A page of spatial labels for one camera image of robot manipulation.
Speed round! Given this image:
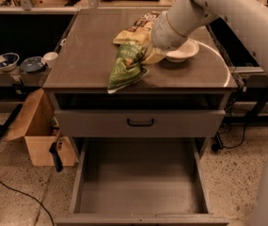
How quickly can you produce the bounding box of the grey drawer cabinet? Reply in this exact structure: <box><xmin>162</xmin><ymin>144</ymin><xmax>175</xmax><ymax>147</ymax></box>
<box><xmin>42</xmin><ymin>7</ymin><xmax>239</xmax><ymax>157</ymax></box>

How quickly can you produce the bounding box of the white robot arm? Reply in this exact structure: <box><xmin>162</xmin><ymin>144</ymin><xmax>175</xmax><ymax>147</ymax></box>
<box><xmin>151</xmin><ymin>0</ymin><xmax>268</xmax><ymax>226</ymax></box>

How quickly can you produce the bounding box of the black bar on floor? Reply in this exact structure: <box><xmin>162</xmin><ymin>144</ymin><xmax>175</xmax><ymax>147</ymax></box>
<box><xmin>0</xmin><ymin>103</ymin><xmax>24</xmax><ymax>161</ymax></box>

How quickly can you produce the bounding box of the brown sea salt chip bag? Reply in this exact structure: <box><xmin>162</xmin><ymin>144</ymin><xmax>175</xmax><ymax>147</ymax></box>
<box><xmin>113</xmin><ymin>11</ymin><xmax>160</xmax><ymax>45</ymax></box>

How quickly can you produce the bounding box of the white paper bowl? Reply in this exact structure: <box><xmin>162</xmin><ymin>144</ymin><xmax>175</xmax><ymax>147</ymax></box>
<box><xmin>166</xmin><ymin>39</ymin><xmax>199</xmax><ymax>63</ymax></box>

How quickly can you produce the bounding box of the green jalapeno chip bag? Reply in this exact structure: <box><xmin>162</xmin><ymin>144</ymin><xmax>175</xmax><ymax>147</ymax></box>
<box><xmin>107</xmin><ymin>40</ymin><xmax>148</xmax><ymax>93</ymax></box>

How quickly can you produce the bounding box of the small white cup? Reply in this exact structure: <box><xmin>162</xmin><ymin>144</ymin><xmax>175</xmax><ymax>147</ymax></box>
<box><xmin>43</xmin><ymin>52</ymin><xmax>58</xmax><ymax>68</ymax></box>

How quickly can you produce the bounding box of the blue plate bowl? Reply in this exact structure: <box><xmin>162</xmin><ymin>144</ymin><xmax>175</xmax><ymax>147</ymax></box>
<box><xmin>20</xmin><ymin>56</ymin><xmax>45</xmax><ymax>73</ymax></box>

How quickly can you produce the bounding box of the black handled tool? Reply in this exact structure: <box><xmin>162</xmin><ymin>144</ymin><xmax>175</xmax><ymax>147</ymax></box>
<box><xmin>49</xmin><ymin>130</ymin><xmax>63</xmax><ymax>172</ymax></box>

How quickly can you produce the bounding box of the grey upper drawer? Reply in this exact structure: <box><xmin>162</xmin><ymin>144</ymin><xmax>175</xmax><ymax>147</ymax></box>
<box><xmin>55</xmin><ymin>110</ymin><xmax>225</xmax><ymax>137</ymax></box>

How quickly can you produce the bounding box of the grey side shelf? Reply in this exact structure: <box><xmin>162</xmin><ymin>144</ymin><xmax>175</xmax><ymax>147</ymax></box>
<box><xmin>0</xmin><ymin>66</ymin><xmax>50</xmax><ymax>87</ymax></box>

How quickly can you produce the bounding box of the black drawer handle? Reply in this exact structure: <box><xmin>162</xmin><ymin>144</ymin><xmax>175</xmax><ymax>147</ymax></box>
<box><xmin>127</xmin><ymin>119</ymin><xmax>155</xmax><ymax>127</ymax></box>

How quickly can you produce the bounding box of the open grey middle drawer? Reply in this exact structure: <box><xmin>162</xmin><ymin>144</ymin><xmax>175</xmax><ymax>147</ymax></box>
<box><xmin>55</xmin><ymin>138</ymin><xmax>229</xmax><ymax>226</ymax></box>

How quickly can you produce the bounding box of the black floor cable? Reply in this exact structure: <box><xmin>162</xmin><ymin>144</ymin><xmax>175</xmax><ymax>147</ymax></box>
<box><xmin>0</xmin><ymin>157</ymin><xmax>56</xmax><ymax>226</ymax></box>

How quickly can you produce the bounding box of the cardboard box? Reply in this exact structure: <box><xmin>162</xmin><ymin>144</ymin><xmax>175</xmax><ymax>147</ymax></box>
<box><xmin>6</xmin><ymin>89</ymin><xmax>77</xmax><ymax>168</ymax></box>

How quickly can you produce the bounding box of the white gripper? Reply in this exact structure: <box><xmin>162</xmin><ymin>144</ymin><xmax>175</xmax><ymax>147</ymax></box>
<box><xmin>142</xmin><ymin>11</ymin><xmax>187</xmax><ymax>65</ymax></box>

